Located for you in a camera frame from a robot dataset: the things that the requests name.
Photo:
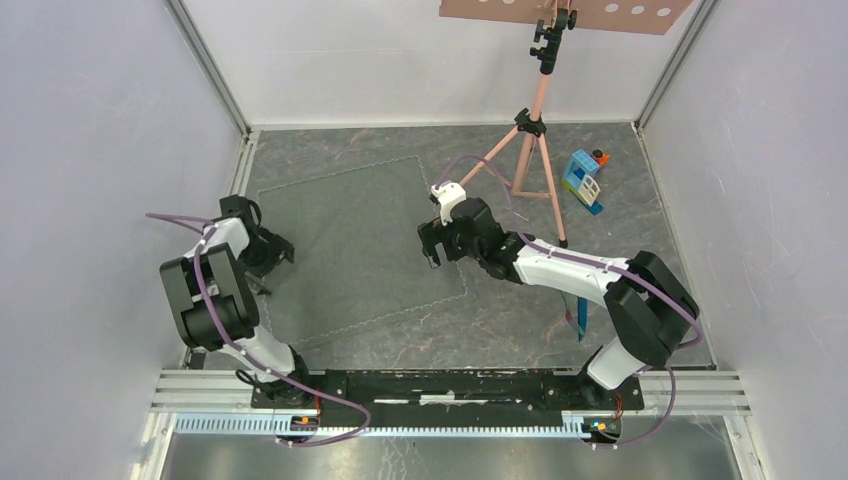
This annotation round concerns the purple plastic utensil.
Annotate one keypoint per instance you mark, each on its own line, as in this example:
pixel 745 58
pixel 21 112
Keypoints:
pixel 571 320

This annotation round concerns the pink music stand tripod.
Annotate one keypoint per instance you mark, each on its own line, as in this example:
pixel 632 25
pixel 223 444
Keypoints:
pixel 551 20

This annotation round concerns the grey cloth napkin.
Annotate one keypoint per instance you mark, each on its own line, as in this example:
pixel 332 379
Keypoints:
pixel 358 262

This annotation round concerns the colourful toy block house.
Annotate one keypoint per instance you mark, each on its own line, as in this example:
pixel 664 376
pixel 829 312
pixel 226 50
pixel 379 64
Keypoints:
pixel 580 175

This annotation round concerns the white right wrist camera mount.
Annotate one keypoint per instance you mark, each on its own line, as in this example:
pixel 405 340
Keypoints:
pixel 446 196

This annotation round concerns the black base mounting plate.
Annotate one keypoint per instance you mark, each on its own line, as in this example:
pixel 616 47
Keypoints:
pixel 459 398

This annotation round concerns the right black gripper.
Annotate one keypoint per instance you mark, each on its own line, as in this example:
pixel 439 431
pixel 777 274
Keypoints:
pixel 452 254

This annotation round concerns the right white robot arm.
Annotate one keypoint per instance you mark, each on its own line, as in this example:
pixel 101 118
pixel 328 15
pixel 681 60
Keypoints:
pixel 652 313

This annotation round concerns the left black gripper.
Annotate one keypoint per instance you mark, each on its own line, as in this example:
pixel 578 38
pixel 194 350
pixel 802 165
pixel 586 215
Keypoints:
pixel 276 248

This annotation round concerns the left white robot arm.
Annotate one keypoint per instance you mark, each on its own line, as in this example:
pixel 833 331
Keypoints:
pixel 212 291

